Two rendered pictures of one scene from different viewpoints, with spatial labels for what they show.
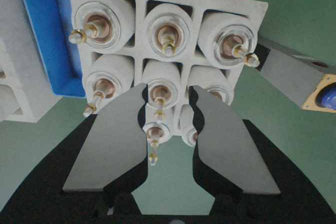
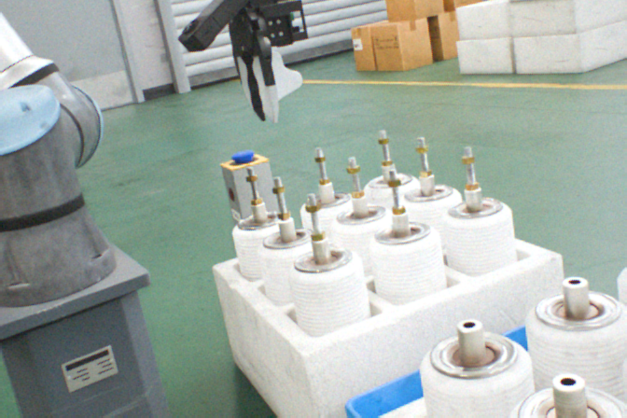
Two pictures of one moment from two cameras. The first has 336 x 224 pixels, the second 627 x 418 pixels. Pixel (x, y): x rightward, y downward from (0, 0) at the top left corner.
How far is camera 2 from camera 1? 0.94 m
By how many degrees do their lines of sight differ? 62
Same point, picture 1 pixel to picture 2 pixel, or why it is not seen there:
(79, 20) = (327, 267)
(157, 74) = (339, 229)
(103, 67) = (373, 245)
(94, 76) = (392, 240)
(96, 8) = (302, 266)
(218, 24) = (251, 236)
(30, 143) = not seen: outside the picture
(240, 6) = (229, 271)
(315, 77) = (240, 174)
